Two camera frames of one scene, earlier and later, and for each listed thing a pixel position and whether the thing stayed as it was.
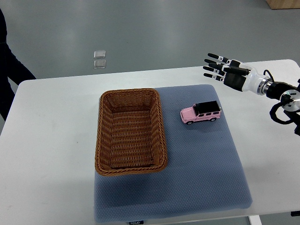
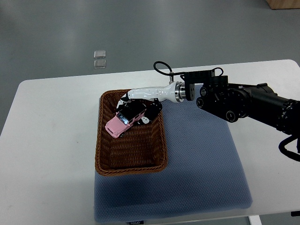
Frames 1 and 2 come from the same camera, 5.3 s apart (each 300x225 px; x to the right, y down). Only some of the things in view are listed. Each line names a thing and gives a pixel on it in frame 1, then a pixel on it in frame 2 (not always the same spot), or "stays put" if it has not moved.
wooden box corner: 283,4 stays put
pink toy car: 202,111 → 122,121
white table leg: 255,220 stays put
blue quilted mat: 205,174 stays put
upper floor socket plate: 99,54 stays put
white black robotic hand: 236,75 → 151,98
